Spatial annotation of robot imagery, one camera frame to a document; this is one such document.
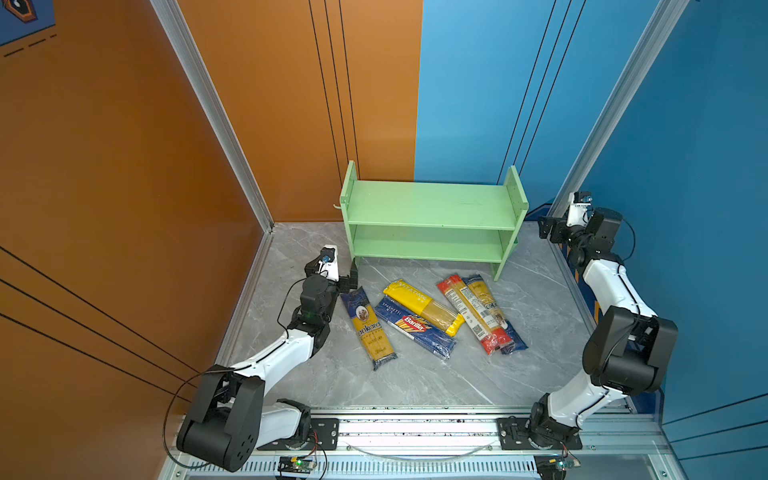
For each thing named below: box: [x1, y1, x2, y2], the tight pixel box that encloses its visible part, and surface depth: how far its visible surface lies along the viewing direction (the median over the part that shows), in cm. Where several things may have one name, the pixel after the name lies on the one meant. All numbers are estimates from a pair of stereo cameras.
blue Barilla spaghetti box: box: [374, 295, 457, 360], surface depth 90 cm
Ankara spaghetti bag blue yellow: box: [340, 286, 398, 371], surface depth 91 cm
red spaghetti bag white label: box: [436, 274, 514, 355], surface depth 92 cm
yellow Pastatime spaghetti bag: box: [383, 279, 465, 337], surface depth 96 cm
